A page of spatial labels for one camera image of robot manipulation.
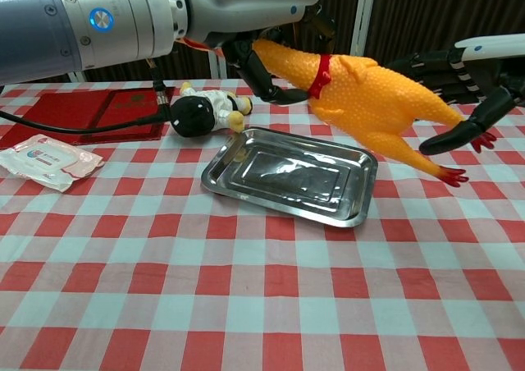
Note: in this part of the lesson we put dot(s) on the red certificate folder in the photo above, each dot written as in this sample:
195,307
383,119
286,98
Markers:
69,108

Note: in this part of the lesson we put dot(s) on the stainless steel rectangular tray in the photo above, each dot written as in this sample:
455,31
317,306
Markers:
287,178

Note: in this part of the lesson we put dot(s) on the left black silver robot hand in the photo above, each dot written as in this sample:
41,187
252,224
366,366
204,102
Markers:
246,1

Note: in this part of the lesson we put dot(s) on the white metal partition post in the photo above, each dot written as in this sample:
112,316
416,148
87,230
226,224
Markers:
77,76
365,14
216,65

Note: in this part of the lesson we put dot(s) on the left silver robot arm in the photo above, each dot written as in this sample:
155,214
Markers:
82,22

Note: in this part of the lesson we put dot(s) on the white pink wet wipes pack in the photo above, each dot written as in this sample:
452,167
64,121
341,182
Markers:
45,161

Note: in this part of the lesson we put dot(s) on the red white checkered tablecloth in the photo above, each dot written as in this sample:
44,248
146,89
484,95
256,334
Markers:
246,285

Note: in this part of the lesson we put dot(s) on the yellow rubber chicken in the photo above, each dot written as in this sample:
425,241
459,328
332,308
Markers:
369,96

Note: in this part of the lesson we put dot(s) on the black-headed white plush doll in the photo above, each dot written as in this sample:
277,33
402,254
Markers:
197,114

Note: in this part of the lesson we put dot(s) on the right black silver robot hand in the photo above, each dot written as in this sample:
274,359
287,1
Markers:
488,71

